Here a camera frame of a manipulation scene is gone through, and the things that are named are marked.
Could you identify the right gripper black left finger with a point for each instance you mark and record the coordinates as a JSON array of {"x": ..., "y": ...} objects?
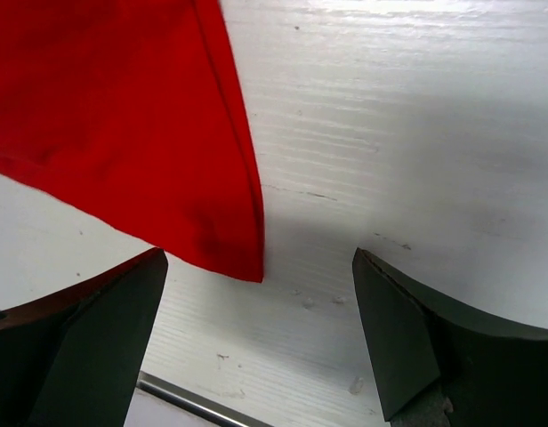
[{"x": 73, "y": 358}]

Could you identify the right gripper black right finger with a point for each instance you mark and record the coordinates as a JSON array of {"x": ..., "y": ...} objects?
[{"x": 441, "y": 362}]

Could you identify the red t-shirt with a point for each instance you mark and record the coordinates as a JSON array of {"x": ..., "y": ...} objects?
[{"x": 132, "y": 112}]

